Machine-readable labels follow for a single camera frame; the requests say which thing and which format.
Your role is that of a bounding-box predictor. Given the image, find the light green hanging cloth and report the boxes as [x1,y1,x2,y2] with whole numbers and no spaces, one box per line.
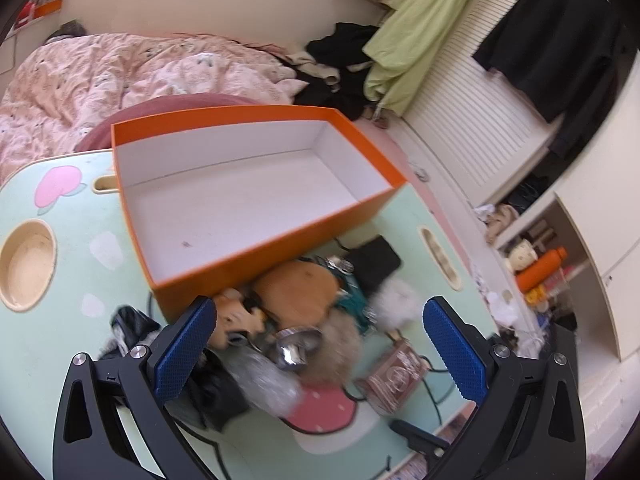
[362,0,496,116]

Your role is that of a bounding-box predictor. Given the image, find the grey cloth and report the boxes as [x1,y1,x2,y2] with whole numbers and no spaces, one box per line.
[47,20,86,43]

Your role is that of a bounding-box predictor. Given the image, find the helmeted figurine keychain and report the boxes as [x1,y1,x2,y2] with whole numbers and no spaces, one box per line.
[210,287,268,351]

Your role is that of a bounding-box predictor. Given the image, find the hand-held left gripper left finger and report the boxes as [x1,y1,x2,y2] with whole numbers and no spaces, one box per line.
[52,296,219,480]

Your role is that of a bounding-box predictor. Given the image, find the brown printed packet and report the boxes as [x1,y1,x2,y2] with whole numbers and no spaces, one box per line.
[355,337,431,413]

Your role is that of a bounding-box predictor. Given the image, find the silver metal clip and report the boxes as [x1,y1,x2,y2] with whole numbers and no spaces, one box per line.
[272,326,323,372]

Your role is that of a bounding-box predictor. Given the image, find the brown fur pompom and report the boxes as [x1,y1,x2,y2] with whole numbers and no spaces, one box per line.
[300,310,363,386]

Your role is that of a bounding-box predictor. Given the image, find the green cartoon desktop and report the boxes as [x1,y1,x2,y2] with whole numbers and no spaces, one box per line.
[0,150,501,480]

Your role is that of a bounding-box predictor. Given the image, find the teal beaded accessory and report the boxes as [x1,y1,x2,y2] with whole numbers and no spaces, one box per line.
[332,260,373,333]

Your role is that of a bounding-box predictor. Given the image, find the red knitted cushion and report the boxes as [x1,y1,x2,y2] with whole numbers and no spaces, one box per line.
[75,92,256,153]

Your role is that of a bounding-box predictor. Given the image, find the clear bubble wrap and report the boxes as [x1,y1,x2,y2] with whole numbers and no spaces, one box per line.
[232,345,306,416]

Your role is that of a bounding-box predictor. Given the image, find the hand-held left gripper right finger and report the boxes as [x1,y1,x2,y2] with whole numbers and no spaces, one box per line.
[422,296,587,480]

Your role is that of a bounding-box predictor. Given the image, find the orange sill container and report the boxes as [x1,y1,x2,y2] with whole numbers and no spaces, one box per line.
[15,0,63,28]

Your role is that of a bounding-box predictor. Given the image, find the pink printed blanket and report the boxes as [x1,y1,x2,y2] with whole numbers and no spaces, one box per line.
[0,32,301,186]

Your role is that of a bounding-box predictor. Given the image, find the black rectangular case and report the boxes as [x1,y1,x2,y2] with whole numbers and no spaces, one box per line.
[345,236,402,293]

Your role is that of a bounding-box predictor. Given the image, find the white open cabinet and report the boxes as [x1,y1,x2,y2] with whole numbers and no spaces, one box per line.
[492,125,640,361]

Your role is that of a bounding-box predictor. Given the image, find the pile of black clothes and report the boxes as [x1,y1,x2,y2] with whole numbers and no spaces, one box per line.
[290,22,396,121]

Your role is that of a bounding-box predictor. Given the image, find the white fluffy ball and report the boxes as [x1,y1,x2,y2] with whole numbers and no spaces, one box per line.
[370,277,426,333]

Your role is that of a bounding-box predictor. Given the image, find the brown plush toy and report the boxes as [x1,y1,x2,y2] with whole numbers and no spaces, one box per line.
[250,260,341,321]

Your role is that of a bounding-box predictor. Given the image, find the orange bottle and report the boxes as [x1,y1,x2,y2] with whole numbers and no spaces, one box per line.
[515,246,568,293]

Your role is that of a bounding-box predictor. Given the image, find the black hanging garment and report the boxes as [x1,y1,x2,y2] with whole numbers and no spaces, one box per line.
[472,0,636,161]

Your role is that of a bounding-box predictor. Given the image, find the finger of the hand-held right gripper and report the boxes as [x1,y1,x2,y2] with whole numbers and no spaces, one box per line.
[390,419,451,461]

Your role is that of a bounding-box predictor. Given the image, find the cream plush doll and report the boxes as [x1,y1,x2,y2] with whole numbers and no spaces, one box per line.
[505,239,538,273]

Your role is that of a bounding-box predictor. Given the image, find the white slatted wardrobe door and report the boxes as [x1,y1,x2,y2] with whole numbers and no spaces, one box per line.
[400,0,566,206]

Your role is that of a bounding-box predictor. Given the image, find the orange cardboard box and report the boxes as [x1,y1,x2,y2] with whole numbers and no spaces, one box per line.
[111,105,408,323]

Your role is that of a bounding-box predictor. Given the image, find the dark cloth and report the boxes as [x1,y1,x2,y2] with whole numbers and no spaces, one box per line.
[97,305,251,431]

